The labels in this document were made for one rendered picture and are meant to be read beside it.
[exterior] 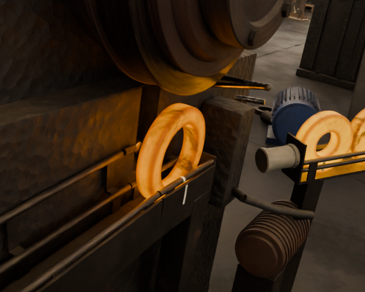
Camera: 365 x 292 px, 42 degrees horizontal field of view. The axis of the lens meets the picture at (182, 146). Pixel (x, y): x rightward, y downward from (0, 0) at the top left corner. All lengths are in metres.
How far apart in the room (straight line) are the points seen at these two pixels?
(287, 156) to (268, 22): 0.45
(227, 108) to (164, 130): 0.27
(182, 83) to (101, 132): 0.16
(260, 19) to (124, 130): 0.29
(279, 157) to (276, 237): 0.18
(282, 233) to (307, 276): 0.83
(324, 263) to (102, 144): 1.43
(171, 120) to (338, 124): 0.53
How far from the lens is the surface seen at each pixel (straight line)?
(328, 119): 1.19
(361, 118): 1.28
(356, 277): 2.08
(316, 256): 2.10
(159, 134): 0.80
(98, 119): 0.78
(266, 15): 0.80
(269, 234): 1.13
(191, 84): 0.79
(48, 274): 0.67
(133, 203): 0.90
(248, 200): 1.10
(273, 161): 1.14
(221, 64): 0.83
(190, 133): 0.92
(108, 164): 0.82
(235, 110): 1.03
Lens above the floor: 1.12
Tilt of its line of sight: 23 degrees down
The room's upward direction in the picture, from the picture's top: 9 degrees clockwise
